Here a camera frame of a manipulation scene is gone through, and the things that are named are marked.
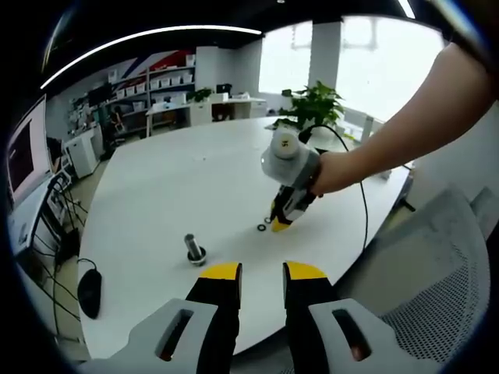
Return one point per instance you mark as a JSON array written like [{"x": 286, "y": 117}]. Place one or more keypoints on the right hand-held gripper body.
[{"x": 290, "y": 163}]

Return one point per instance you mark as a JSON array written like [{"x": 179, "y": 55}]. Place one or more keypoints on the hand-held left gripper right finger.
[{"x": 323, "y": 335}]

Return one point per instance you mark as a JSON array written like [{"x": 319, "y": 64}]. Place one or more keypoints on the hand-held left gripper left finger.
[{"x": 191, "y": 335}]

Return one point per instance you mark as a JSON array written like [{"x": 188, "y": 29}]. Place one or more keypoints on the metal threaded stud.
[{"x": 191, "y": 243}]

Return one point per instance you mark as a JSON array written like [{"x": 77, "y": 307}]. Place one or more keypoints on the person's right hand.
[{"x": 335, "y": 173}]

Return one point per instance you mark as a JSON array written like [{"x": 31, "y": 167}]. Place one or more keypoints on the green potted plant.
[{"x": 317, "y": 103}]

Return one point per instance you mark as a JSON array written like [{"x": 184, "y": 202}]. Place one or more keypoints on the white tower appliance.
[{"x": 366, "y": 128}]

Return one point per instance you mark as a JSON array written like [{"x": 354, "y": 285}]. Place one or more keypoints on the low white cabinet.
[{"x": 202, "y": 113}]

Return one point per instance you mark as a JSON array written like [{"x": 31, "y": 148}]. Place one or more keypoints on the black computer mouse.
[{"x": 90, "y": 290}]

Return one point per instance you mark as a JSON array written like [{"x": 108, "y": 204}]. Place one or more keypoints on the grey mesh office chair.
[{"x": 436, "y": 272}]

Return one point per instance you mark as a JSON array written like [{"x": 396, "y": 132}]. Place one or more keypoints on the curved ceiling light strip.
[{"x": 218, "y": 29}]

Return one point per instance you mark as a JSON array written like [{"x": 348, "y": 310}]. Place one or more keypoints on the shelving unit with white bins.
[{"x": 160, "y": 83}]

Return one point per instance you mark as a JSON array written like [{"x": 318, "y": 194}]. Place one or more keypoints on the straight ceiling light strip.
[{"x": 406, "y": 8}]

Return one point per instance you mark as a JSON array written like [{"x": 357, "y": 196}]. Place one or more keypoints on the white side desk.
[{"x": 23, "y": 222}]

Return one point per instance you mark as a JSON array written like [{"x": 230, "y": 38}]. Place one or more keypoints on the white floor appliance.
[{"x": 82, "y": 154}]

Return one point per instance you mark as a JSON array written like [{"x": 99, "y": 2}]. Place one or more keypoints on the computer monitor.
[{"x": 25, "y": 156}]

